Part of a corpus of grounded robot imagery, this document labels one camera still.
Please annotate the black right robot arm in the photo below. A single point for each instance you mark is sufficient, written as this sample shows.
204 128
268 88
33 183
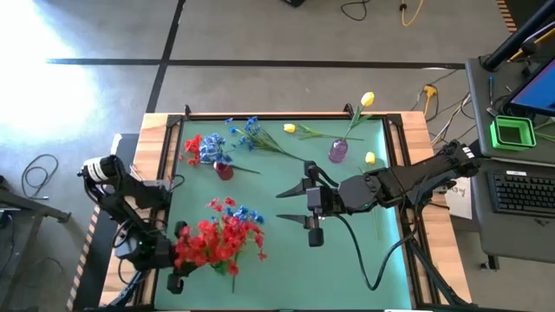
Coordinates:
412 182

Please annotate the black vertical pole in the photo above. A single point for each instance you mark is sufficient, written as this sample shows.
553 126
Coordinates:
511 41

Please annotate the black equipment base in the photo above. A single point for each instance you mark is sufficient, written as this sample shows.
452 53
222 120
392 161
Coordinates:
295 2

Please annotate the blue pen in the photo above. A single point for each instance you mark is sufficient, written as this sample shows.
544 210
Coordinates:
491 89

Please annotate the yellow power plug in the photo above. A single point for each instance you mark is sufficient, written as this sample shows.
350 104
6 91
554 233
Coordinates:
429 91

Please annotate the black aluminium table frame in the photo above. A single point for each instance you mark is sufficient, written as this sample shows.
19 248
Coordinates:
416 281

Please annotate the green table mat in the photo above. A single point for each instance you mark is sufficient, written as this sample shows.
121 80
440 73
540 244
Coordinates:
303 260

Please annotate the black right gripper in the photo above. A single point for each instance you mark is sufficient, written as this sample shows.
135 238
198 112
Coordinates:
315 237

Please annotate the black metal stand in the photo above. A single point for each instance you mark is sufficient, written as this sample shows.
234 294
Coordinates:
34 207

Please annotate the small blue flower bunch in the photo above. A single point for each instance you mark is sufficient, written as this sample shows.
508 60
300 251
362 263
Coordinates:
243 213
251 128

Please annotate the black keyboard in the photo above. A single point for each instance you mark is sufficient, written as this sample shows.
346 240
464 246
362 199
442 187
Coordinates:
520 195

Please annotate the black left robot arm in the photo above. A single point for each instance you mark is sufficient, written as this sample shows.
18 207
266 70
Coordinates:
130 190

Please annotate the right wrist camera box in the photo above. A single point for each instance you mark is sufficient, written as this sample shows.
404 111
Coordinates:
314 197

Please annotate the pink ribbed glass vase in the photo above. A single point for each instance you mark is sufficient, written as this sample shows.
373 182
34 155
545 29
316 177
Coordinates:
338 151

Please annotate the grey desk with keyboard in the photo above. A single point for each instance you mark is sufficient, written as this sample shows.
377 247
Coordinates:
511 238

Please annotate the red ribbed glass vase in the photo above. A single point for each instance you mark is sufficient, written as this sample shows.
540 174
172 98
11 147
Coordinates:
224 172

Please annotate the white paper sheet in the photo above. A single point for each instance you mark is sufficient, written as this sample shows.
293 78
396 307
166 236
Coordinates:
459 199

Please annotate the large-petal blue flower bunch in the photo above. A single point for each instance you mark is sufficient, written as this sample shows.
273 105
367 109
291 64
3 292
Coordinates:
212 147

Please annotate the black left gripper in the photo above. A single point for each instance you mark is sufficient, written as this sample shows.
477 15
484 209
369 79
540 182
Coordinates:
175 284

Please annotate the laptop with blue screen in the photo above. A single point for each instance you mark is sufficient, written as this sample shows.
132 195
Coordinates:
537 93

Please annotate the green glass vase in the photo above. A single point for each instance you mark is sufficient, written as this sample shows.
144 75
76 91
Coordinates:
222 268

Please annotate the yellow tulip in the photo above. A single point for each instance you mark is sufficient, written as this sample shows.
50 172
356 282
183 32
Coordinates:
289 128
367 99
370 157

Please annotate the green plastic tray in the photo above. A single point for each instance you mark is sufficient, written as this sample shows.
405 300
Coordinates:
494 132

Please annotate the grey desk with pole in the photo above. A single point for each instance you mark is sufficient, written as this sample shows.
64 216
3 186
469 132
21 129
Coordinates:
479 108

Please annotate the red flower bunch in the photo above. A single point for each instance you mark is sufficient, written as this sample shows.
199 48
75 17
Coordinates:
193 147
243 236
195 242

